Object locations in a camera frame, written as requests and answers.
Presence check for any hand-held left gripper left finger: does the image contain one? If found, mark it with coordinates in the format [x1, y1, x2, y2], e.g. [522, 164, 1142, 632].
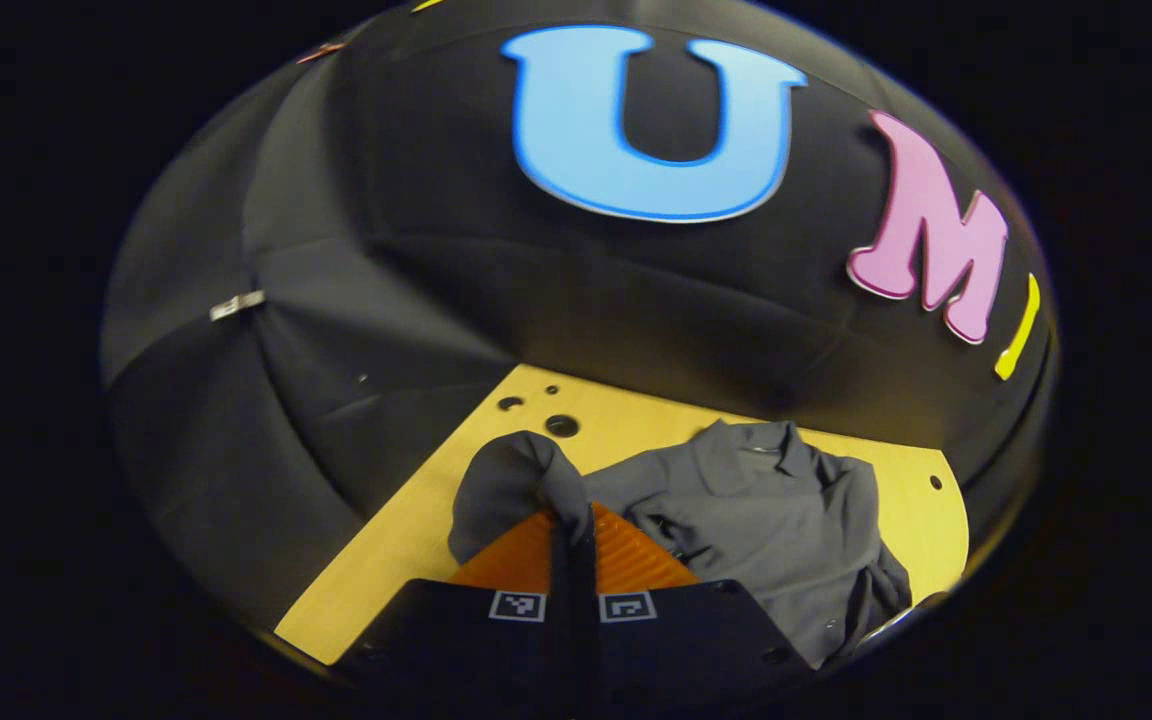
[336, 505, 577, 701]

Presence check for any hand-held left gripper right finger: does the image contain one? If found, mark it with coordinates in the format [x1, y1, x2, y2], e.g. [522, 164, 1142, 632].
[576, 503, 817, 701]

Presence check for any dark grey collared shirt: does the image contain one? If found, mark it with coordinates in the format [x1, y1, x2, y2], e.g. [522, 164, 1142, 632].
[448, 420, 912, 669]

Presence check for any black backdrop cloth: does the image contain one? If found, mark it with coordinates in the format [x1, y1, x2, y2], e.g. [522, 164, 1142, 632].
[101, 0, 1057, 641]

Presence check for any silver cloth clip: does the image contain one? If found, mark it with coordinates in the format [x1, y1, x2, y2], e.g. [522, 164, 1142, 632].
[210, 290, 267, 322]

